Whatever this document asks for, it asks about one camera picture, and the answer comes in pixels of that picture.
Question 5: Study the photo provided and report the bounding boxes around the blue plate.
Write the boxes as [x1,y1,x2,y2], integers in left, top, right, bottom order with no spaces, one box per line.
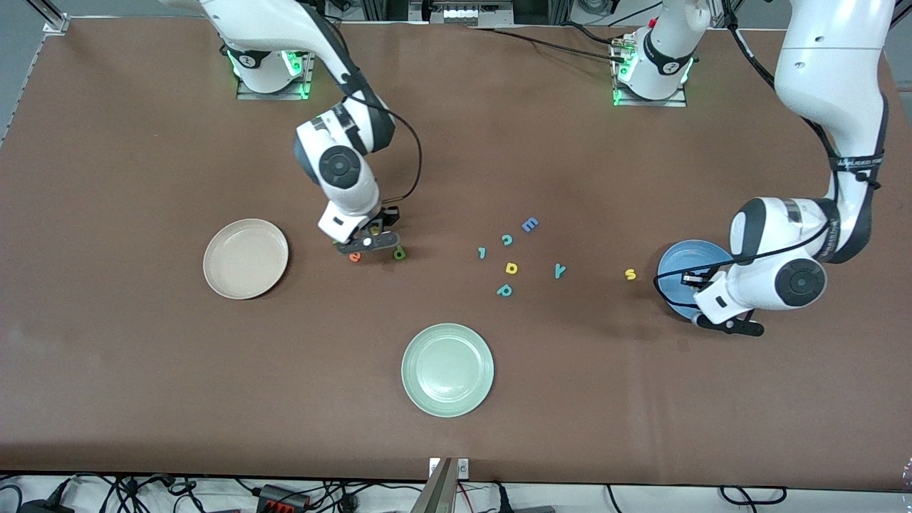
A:
[656,239,736,321]

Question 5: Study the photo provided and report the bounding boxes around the beige brown plate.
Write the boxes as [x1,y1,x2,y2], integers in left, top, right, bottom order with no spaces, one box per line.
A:
[203,218,290,300]

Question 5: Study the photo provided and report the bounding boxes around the pale green plate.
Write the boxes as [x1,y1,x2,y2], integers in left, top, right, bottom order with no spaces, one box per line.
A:
[401,323,495,418]

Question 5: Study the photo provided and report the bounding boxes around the grey background device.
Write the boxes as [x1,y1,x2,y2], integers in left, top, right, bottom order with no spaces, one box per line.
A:
[410,0,515,26]

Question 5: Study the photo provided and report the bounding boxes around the brown table cover sheet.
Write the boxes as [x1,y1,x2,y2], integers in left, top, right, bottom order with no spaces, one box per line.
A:
[0,16,912,492]

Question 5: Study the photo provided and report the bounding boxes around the black power strip red switches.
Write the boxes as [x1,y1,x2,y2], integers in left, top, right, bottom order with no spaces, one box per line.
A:
[258,484,312,513]

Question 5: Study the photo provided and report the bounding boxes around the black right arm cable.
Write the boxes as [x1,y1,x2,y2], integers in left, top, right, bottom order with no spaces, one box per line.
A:
[335,71,423,207]

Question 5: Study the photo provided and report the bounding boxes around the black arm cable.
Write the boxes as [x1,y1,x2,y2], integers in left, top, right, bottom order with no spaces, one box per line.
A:
[335,71,423,207]
[655,0,888,321]

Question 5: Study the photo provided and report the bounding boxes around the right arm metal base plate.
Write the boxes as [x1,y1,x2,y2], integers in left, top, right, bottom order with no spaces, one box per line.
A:
[235,51,315,101]

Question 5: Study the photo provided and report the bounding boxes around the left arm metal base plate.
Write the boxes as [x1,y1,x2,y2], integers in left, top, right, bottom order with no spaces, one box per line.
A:
[613,84,689,108]

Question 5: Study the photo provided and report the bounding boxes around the looped black cable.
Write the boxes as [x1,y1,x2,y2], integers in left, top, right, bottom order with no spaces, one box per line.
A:
[718,485,789,507]

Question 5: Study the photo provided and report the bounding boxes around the long black table cable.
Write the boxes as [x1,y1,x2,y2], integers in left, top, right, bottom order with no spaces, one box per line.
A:
[467,26,628,65]

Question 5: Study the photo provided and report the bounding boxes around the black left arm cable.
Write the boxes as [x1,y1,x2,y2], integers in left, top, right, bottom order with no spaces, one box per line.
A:
[655,0,888,321]

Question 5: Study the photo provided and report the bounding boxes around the short black table cable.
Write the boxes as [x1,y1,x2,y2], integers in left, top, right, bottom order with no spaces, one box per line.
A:
[559,21,628,47]

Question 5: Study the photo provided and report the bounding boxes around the aluminium profile post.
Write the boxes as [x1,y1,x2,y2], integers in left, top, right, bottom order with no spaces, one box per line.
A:
[412,458,457,513]

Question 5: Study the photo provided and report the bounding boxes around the aluminium frame corner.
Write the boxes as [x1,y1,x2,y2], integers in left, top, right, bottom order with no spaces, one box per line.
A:
[27,0,70,34]

